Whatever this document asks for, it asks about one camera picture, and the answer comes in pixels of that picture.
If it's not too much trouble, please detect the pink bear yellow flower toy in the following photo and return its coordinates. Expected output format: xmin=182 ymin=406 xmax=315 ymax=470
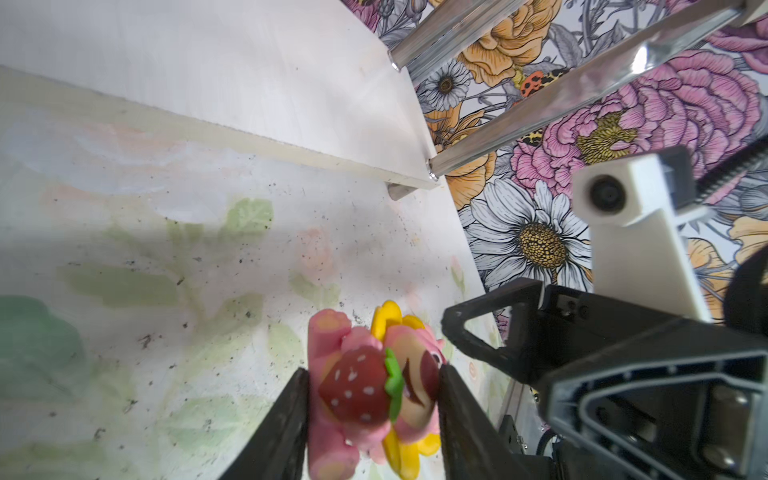
xmin=307 ymin=301 xmax=447 ymax=479

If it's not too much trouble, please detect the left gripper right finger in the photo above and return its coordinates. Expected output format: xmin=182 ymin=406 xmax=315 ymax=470
xmin=438 ymin=365 xmax=555 ymax=480

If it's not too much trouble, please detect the white two-tier shelf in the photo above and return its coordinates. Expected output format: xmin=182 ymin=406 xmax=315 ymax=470
xmin=1 ymin=1 xmax=767 ymax=199

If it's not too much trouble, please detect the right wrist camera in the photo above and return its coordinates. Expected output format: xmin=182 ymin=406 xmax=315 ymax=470
xmin=571 ymin=146 xmax=712 ymax=322

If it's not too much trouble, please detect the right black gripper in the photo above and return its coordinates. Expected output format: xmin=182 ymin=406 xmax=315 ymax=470
xmin=441 ymin=278 xmax=767 ymax=479

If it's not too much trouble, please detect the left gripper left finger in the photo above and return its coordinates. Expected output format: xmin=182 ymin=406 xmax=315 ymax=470
xmin=220 ymin=368 xmax=310 ymax=480

